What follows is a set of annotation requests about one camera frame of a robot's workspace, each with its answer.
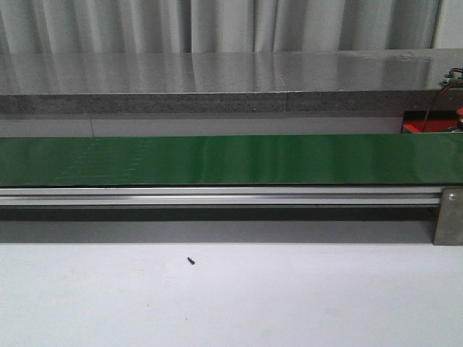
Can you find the red bin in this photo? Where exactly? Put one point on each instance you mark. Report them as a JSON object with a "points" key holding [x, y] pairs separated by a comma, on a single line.
{"points": [[437, 121]]}

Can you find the metal conveyor support bracket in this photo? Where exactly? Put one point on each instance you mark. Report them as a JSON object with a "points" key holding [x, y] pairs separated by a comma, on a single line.
{"points": [[449, 225]]}

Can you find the grey curtain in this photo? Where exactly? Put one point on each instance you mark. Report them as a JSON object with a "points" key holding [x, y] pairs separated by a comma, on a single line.
{"points": [[227, 26]]}

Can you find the grey stone shelf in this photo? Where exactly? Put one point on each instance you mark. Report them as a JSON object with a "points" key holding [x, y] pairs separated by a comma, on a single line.
{"points": [[322, 81]]}

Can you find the green conveyor belt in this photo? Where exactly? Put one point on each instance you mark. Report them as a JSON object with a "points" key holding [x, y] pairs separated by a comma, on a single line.
{"points": [[340, 159]]}

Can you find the aluminium conveyor rail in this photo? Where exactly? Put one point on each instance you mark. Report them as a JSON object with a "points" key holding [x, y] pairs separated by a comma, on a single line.
{"points": [[395, 195]]}

